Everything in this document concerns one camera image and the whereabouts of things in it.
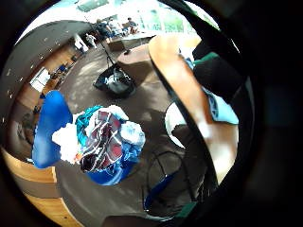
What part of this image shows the black cable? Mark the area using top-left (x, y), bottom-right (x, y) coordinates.
top-left (141, 149), bottom-right (192, 214)

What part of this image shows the white round stool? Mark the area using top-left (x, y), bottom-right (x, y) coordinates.
top-left (164, 101), bottom-right (187, 149)

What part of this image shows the black stand pole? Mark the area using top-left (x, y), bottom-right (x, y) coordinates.
top-left (99, 40), bottom-right (118, 69)

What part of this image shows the teal cloth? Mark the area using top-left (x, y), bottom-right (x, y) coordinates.
top-left (75, 105), bottom-right (104, 148)

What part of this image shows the black bag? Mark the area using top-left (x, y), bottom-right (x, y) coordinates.
top-left (92, 62), bottom-right (138, 99)

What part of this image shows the red plaid striped cloth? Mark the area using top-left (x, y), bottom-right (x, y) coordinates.
top-left (79, 109), bottom-right (125, 174)

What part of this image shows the pale blue white cloth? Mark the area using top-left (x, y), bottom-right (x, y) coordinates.
top-left (118, 120), bottom-right (147, 148)

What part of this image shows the brown wooden counter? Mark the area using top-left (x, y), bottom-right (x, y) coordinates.
top-left (116, 43), bottom-right (156, 85)

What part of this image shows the blue plastic laundry basket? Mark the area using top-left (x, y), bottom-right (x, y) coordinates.
top-left (31, 90), bottom-right (137, 187)

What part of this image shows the white wall board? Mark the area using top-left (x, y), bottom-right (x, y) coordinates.
top-left (29, 66), bottom-right (52, 93)

